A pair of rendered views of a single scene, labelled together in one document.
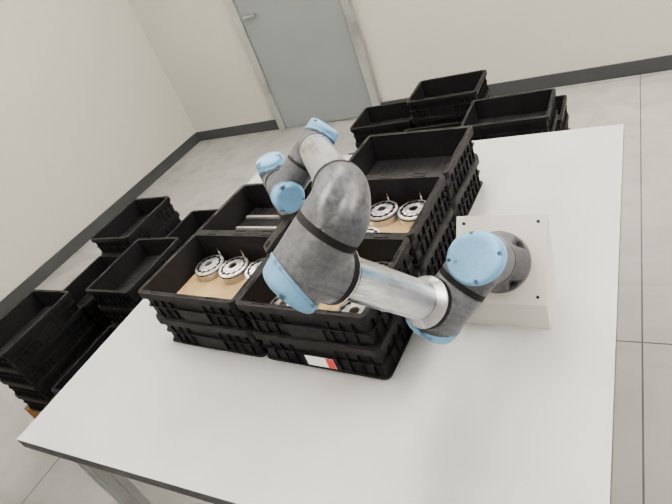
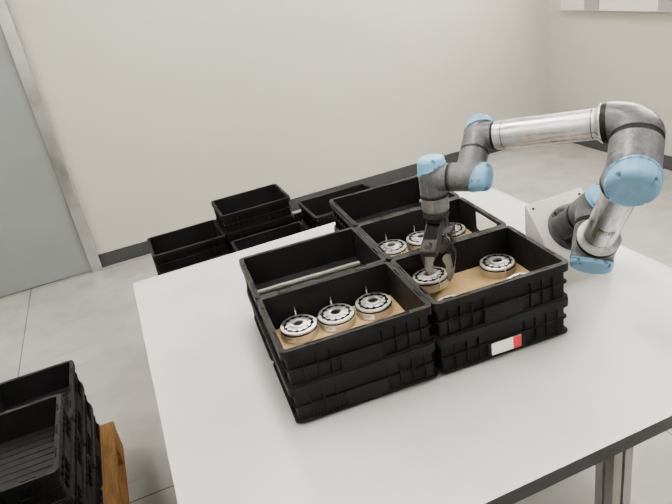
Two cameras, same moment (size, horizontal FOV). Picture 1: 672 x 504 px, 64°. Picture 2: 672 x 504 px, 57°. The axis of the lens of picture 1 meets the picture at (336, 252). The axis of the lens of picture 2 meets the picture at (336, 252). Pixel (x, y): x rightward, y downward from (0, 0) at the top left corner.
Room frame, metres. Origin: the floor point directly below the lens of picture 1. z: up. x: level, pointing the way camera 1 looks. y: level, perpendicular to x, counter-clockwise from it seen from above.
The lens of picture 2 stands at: (0.56, 1.49, 1.75)
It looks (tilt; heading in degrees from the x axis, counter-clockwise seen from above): 25 degrees down; 306
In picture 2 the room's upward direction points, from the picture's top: 10 degrees counter-clockwise
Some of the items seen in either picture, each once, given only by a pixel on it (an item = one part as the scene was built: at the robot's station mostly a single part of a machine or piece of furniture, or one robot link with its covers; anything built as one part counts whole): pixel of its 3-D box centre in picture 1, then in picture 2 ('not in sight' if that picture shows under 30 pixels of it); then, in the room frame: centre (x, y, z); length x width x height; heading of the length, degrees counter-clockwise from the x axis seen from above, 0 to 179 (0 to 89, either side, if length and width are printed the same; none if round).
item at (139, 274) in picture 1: (156, 297); (35, 500); (2.31, 0.92, 0.37); 0.40 x 0.30 x 0.45; 143
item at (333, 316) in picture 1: (322, 273); (475, 264); (1.15, 0.05, 0.92); 0.40 x 0.30 x 0.02; 50
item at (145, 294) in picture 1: (212, 266); (340, 306); (1.41, 0.36, 0.92); 0.40 x 0.30 x 0.02; 50
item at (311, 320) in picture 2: (209, 264); (298, 324); (1.53, 0.40, 0.86); 0.10 x 0.10 x 0.01
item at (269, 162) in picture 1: (276, 176); (433, 176); (1.25, 0.07, 1.18); 0.09 x 0.08 x 0.11; 5
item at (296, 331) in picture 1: (328, 288); (476, 280); (1.15, 0.05, 0.87); 0.40 x 0.30 x 0.11; 50
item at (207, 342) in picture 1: (235, 304); (349, 355); (1.41, 0.36, 0.76); 0.40 x 0.30 x 0.12; 50
